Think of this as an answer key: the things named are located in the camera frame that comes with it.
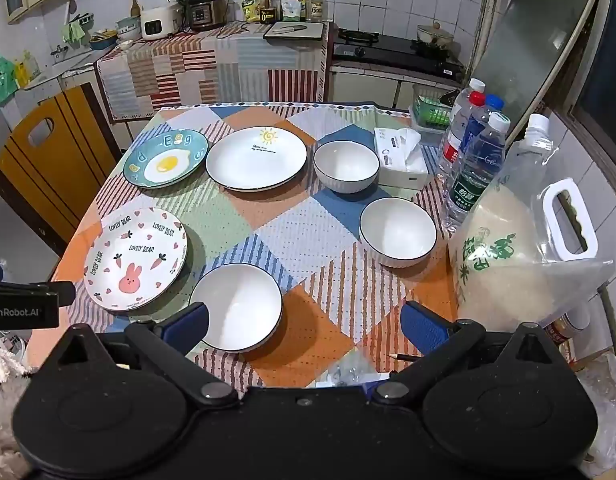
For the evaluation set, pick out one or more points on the grey leaning panel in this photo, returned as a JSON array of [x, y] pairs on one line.
[[533, 45]]

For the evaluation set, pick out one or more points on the white tissue pack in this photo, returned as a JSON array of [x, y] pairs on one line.
[[400, 165]]

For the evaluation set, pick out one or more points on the fluffy grey cloth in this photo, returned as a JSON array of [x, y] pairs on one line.
[[0, 375]]

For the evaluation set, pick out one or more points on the black pencil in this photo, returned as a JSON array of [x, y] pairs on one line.
[[403, 356]]

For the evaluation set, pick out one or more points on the window frame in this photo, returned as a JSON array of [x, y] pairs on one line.
[[603, 60]]

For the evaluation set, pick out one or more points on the cooking oil bottle yellow label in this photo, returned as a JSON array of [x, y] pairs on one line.
[[318, 7]]

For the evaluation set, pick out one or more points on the green label water bottle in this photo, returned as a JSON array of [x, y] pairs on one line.
[[475, 175]]

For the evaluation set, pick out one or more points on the dark sauce bottle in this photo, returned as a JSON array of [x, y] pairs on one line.
[[269, 10]]

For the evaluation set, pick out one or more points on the red label water bottle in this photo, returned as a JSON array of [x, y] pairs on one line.
[[450, 152]]

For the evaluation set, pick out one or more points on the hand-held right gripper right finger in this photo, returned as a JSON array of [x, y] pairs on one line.
[[423, 327]]

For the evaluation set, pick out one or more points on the green packaged item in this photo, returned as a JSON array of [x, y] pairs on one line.
[[430, 110]]

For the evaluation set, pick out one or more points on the cooking oil bottle white label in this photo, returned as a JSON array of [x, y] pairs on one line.
[[289, 7]]

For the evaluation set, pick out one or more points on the cream cooking pot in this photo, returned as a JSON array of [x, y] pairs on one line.
[[435, 35]]

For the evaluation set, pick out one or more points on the teal fried egg plate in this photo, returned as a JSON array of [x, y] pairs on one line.
[[165, 162]]

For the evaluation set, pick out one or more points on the white label water bottle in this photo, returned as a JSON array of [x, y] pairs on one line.
[[463, 102]]

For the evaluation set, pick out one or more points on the green plastic bag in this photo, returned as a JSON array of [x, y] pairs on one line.
[[2, 75]]

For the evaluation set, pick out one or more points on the crumpled clear plastic bag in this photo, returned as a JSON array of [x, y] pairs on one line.
[[605, 390]]

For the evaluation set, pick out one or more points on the white pink rabbit plate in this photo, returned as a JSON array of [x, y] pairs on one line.
[[135, 257]]

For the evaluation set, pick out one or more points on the orange wooden chair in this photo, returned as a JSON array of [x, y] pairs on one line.
[[42, 170]]

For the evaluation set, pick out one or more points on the striped patchwork counter cloth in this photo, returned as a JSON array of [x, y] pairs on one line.
[[212, 75]]

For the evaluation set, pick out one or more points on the colourful checkered tablecloth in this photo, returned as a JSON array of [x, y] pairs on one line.
[[288, 230]]

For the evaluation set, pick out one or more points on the white sun print plate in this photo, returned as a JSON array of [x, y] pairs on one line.
[[255, 160]]

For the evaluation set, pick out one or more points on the green dish cloth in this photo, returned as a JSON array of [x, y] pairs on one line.
[[73, 31]]

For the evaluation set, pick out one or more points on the blue label water bottle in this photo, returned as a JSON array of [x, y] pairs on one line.
[[472, 130]]

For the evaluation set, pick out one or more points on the blue basin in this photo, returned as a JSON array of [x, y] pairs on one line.
[[103, 40]]

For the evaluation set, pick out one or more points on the red and white can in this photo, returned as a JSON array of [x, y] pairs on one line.
[[565, 330]]

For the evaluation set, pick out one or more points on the black pressure cooker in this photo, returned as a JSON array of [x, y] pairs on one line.
[[205, 7]]

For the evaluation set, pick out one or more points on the white cutting board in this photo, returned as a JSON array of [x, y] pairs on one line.
[[293, 31]]

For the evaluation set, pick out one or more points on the white bowl black rim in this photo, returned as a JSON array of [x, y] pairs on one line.
[[345, 162], [398, 227], [242, 305]]

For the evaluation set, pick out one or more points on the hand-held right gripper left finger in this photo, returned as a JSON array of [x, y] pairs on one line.
[[185, 327]]

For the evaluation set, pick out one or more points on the white rice cooker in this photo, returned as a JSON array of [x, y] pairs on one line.
[[160, 22]]

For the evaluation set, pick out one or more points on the black gas stove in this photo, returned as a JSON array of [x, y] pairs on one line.
[[388, 52]]

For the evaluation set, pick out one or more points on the yellow food packet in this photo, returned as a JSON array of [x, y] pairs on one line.
[[251, 9]]

